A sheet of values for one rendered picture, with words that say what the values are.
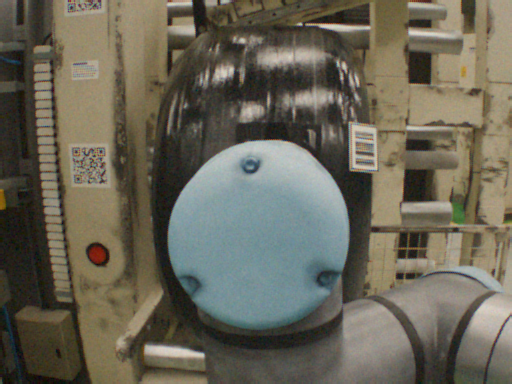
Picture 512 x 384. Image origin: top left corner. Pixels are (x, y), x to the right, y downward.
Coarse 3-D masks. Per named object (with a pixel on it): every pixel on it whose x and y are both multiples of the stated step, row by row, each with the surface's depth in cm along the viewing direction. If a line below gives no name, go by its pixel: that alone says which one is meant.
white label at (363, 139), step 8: (352, 128) 55; (360, 128) 55; (368, 128) 56; (376, 128) 56; (352, 136) 55; (360, 136) 55; (368, 136) 55; (376, 136) 56; (352, 144) 55; (360, 144) 55; (368, 144) 55; (376, 144) 55; (352, 152) 54; (360, 152) 55; (368, 152) 55; (376, 152) 55; (352, 160) 54; (360, 160) 54; (368, 160) 55; (376, 160) 55; (352, 168) 54; (360, 168) 54; (368, 168) 55; (376, 168) 55
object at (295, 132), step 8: (240, 128) 39; (256, 128) 33; (264, 128) 33; (272, 128) 33; (280, 128) 33; (288, 128) 33; (296, 128) 32; (304, 128) 38; (312, 128) 38; (320, 128) 38; (240, 136) 39; (256, 136) 33; (264, 136) 33; (272, 136) 33; (280, 136) 33; (288, 136) 33; (296, 136) 32; (304, 136) 42; (320, 136) 38; (296, 144) 33; (304, 144) 38; (320, 144) 38; (312, 152) 38; (320, 152) 38; (320, 160) 38
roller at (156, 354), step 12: (144, 348) 74; (156, 348) 74; (168, 348) 74; (180, 348) 74; (192, 348) 74; (144, 360) 74; (156, 360) 73; (168, 360) 73; (180, 360) 73; (192, 360) 73
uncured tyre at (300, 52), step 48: (192, 48) 64; (240, 48) 62; (288, 48) 61; (336, 48) 62; (192, 96) 57; (240, 96) 57; (288, 96) 56; (336, 96) 56; (192, 144) 55; (336, 144) 54
